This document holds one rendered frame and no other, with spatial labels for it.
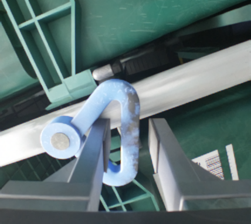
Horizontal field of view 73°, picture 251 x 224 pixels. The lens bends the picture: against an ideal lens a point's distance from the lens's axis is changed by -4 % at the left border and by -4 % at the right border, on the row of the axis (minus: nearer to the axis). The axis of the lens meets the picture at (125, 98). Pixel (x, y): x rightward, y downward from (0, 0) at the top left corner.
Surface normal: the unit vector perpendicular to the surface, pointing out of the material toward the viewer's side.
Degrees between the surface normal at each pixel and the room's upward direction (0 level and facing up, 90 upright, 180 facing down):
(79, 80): 90
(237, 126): 92
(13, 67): 97
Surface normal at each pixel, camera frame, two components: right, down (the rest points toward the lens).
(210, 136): 0.02, 0.26
